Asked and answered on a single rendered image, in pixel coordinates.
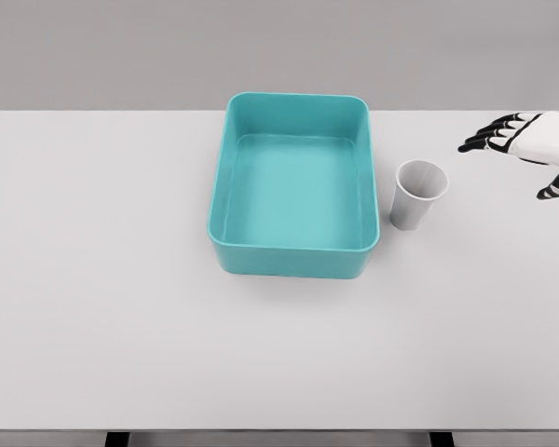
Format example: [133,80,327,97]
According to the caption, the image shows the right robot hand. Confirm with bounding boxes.
[457,110,559,201]

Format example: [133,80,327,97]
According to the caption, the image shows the white paper cup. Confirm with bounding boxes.
[389,159,450,232]

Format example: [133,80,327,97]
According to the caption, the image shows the teal rectangular plastic basket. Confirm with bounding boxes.
[208,91,380,280]

